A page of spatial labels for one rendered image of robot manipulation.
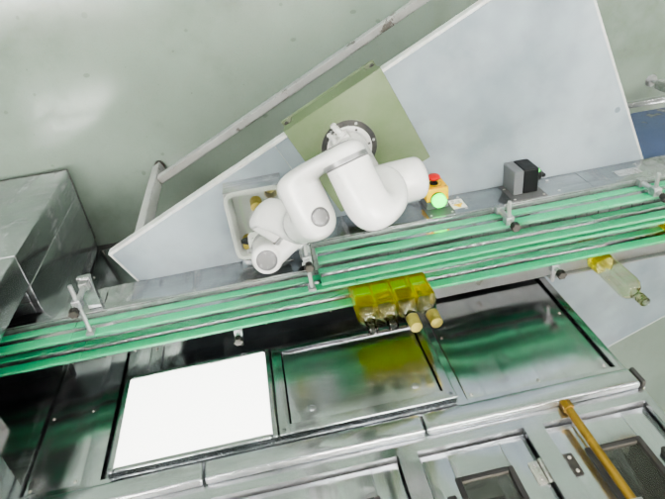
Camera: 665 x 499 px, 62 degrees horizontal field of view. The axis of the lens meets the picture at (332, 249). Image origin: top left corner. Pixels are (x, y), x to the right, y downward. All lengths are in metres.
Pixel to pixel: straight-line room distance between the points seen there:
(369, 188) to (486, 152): 0.87
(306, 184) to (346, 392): 0.69
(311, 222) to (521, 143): 0.97
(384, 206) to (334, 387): 0.70
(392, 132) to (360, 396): 0.73
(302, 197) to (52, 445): 1.06
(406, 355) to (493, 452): 0.36
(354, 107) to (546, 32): 0.60
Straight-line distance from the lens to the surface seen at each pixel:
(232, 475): 1.45
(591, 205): 1.83
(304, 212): 1.04
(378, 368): 1.60
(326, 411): 1.51
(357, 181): 0.99
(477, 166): 1.82
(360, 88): 1.52
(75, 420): 1.80
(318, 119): 1.53
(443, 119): 1.72
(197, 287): 1.73
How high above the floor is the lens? 2.28
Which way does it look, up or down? 58 degrees down
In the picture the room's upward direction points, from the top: 162 degrees clockwise
